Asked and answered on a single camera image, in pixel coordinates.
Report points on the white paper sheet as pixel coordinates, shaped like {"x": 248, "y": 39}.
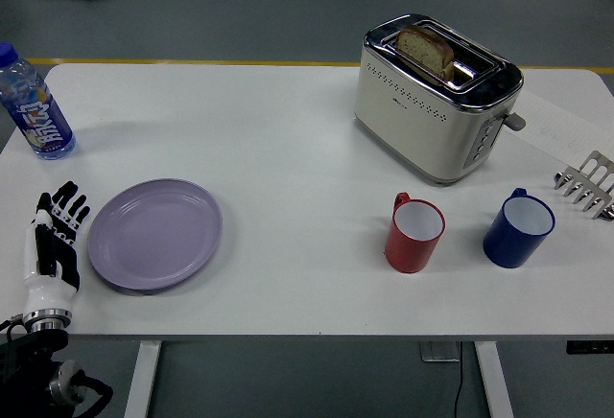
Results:
{"x": 556, "y": 125}

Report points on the black table control panel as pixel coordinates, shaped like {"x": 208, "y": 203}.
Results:
{"x": 590, "y": 346}

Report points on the blue mug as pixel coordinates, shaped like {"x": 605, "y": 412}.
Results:
{"x": 515, "y": 238}

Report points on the grey metal table bracket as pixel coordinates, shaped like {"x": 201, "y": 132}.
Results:
{"x": 439, "y": 352}

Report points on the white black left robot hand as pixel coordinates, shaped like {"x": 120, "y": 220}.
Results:
{"x": 48, "y": 293}

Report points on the red mug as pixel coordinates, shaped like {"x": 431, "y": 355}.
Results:
{"x": 412, "y": 240}

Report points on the silver metal toast rack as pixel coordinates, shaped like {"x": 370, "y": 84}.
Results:
{"x": 587, "y": 183}

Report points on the brown bread slice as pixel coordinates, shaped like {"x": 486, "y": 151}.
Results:
{"x": 424, "y": 49}

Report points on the blue labelled drink bottle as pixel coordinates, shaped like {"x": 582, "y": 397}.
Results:
{"x": 36, "y": 111}

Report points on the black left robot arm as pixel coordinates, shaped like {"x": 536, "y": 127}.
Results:
{"x": 33, "y": 365}

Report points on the white table leg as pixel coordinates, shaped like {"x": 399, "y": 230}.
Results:
{"x": 142, "y": 379}
{"x": 494, "y": 379}

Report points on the cream chrome toaster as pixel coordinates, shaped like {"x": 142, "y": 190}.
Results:
{"x": 422, "y": 116}

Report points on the purple round plate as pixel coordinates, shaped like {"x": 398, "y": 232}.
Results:
{"x": 155, "y": 235}

